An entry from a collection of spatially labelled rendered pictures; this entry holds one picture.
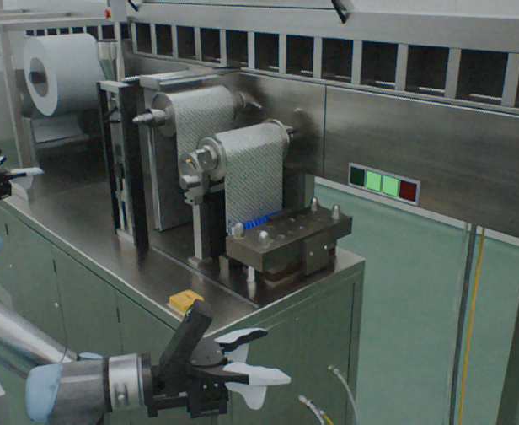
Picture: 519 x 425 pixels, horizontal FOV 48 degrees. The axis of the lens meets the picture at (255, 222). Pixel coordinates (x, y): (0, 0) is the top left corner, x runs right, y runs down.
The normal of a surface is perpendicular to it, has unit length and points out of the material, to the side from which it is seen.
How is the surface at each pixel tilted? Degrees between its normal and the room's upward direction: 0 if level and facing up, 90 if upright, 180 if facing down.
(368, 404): 0
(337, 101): 90
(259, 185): 90
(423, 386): 0
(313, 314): 90
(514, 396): 90
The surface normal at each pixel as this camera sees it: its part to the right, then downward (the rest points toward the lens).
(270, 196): 0.67, 0.28
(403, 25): -0.74, 0.27
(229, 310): -0.01, -0.92
